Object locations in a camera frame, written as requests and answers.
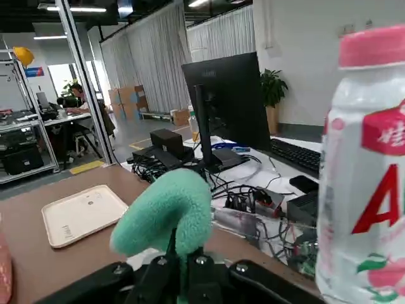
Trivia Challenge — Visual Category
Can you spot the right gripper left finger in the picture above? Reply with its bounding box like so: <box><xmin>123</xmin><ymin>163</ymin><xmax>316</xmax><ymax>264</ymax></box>
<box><xmin>37</xmin><ymin>227</ymin><xmax>182</xmax><ymax>304</ymax></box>

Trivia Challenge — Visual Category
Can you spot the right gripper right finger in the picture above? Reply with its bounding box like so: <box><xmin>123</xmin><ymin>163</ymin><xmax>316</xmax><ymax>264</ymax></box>
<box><xmin>186</xmin><ymin>249</ymin><xmax>322</xmax><ymax>304</ymax></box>

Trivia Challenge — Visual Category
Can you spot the green fleece cloth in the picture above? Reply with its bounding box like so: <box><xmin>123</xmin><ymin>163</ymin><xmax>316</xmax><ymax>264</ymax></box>
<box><xmin>109</xmin><ymin>167</ymin><xmax>213</xmax><ymax>304</ymax></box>

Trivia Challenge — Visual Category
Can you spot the pink plastic basket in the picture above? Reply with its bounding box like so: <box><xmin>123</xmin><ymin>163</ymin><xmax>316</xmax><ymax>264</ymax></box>
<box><xmin>0</xmin><ymin>218</ymin><xmax>13</xmax><ymax>304</ymax></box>

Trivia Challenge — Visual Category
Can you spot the clear drink bottle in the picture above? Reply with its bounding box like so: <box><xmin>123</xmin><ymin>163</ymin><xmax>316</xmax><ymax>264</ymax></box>
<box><xmin>189</xmin><ymin>107</ymin><xmax>200</xmax><ymax>140</ymax></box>

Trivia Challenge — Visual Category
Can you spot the pink-capped white milk bottle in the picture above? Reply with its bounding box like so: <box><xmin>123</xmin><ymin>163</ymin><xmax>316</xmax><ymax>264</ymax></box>
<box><xmin>315</xmin><ymin>23</ymin><xmax>405</xmax><ymax>304</ymax></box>

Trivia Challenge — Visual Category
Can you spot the beige rabbit print tray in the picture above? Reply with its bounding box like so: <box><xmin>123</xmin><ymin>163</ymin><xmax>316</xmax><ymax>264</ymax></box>
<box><xmin>40</xmin><ymin>184</ymin><xmax>130</xmax><ymax>250</ymax></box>

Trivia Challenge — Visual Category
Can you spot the green circuit board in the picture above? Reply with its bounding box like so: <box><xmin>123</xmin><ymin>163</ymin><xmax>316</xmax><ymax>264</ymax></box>
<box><xmin>290</xmin><ymin>239</ymin><xmax>320</xmax><ymax>274</ymax></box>

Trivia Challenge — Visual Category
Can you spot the grey usb hub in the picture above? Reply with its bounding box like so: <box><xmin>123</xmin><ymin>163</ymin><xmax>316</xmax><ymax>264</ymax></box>
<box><xmin>252</xmin><ymin>186</ymin><xmax>285</xmax><ymax>219</ymax></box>

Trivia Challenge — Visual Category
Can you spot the black finned power supply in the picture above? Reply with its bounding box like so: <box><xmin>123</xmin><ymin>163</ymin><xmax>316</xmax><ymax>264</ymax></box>
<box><xmin>286</xmin><ymin>191</ymin><xmax>319</xmax><ymax>227</ymax></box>

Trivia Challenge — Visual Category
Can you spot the flat black dock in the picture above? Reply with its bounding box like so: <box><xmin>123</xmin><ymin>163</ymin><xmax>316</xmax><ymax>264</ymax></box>
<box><xmin>132</xmin><ymin>147</ymin><xmax>196</xmax><ymax>168</ymax></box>

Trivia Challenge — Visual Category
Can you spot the black phone with white edge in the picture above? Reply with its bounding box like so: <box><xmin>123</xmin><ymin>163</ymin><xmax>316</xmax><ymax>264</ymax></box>
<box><xmin>289</xmin><ymin>175</ymin><xmax>320</xmax><ymax>193</ymax></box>

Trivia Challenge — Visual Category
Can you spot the black box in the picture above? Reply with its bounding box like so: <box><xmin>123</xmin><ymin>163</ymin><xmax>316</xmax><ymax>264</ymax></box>
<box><xmin>149</xmin><ymin>129</ymin><xmax>184</xmax><ymax>156</ymax></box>

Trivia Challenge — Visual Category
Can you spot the black keyboard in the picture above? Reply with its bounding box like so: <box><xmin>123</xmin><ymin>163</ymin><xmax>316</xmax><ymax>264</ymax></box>
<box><xmin>270</xmin><ymin>138</ymin><xmax>322</xmax><ymax>178</ymax></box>

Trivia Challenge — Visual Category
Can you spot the small cardboard box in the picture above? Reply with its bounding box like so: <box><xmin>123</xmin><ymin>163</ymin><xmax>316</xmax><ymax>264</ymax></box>
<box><xmin>172</xmin><ymin>108</ymin><xmax>190</xmax><ymax>127</ymax></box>

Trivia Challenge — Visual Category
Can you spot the metal rack with black cases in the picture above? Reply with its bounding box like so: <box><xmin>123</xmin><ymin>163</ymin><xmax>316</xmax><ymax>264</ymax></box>
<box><xmin>0</xmin><ymin>107</ymin><xmax>61</xmax><ymax>184</ymax></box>

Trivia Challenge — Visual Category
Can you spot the large cardboard box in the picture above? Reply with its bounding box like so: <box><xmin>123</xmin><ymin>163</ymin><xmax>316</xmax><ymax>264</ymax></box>
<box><xmin>107</xmin><ymin>84</ymin><xmax>149</xmax><ymax>120</ymax></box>

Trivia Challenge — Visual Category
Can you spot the black computer monitor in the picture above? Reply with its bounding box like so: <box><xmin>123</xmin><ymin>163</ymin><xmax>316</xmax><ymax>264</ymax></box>
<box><xmin>181</xmin><ymin>51</ymin><xmax>272</xmax><ymax>174</ymax></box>

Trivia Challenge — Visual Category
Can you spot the potted green plant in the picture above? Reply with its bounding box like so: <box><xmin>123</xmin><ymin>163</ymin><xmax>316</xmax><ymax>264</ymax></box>
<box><xmin>261</xmin><ymin>68</ymin><xmax>289</xmax><ymax>136</ymax></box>

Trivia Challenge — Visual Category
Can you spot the person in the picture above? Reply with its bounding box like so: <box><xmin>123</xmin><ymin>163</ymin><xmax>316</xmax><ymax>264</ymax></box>
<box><xmin>68</xmin><ymin>82</ymin><xmax>92</xmax><ymax>115</ymax></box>

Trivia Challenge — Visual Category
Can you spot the leafy green plant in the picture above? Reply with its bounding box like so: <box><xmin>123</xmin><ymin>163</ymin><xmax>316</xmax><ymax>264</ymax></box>
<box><xmin>61</xmin><ymin>79</ymin><xmax>82</xmax><ymax>99</ymax></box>

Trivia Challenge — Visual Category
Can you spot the yellow hard hat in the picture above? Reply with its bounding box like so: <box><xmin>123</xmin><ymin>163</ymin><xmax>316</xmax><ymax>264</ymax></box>
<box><xmin>12</xmin><ymin>46</ymin><xmax>35</xmax><ymax>68</ymax></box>

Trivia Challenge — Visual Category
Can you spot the aluminium frame post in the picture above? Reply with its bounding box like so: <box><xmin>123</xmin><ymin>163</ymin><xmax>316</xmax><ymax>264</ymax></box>
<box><xmin>53</xmin><ymin>0</ymin><xmax>116</xmax><ymax>165</ymax></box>

